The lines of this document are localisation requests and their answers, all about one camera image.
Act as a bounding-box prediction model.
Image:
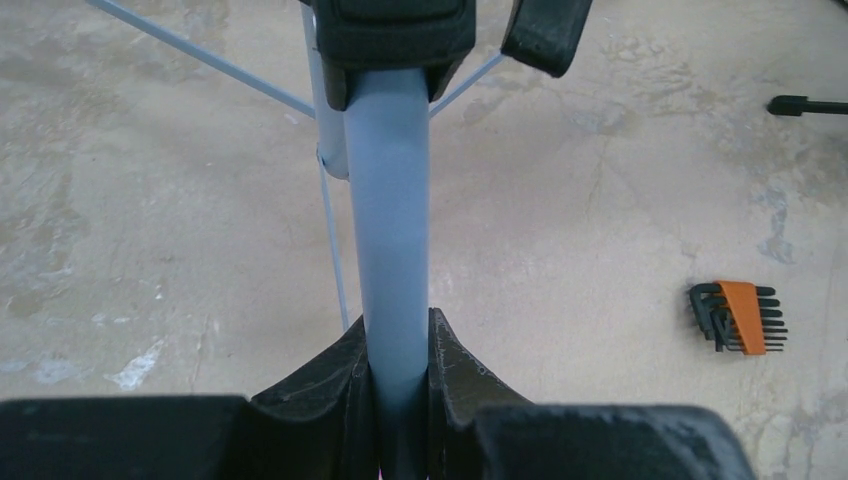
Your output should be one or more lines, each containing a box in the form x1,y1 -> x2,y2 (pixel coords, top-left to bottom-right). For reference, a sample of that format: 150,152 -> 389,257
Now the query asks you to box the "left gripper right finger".
427,308 -> 755,479

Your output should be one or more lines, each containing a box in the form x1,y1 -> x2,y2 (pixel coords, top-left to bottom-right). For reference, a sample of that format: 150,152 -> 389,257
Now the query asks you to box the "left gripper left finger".
1,322 -> 378,479

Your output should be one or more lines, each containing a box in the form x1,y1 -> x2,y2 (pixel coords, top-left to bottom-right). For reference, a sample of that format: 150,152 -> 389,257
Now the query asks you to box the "blue music stand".
86,0 -> 594,412

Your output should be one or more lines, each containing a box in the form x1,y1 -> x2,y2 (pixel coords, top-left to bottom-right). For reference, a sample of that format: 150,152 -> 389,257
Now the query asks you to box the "black tripod shock-mount stand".
766,95 -> 847,117

